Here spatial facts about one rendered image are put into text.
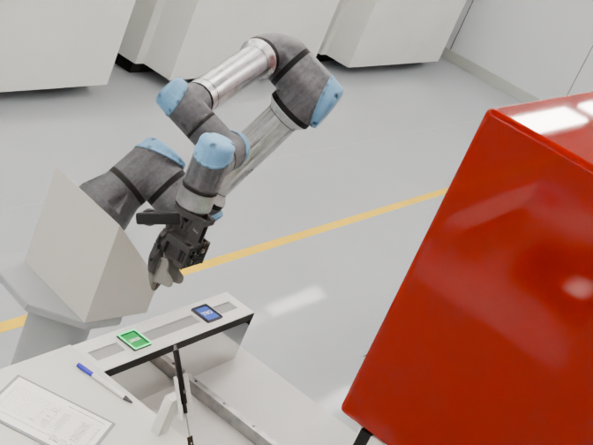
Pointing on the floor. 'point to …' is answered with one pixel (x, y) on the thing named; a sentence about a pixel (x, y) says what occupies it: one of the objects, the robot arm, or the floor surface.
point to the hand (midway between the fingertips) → (153, 282)
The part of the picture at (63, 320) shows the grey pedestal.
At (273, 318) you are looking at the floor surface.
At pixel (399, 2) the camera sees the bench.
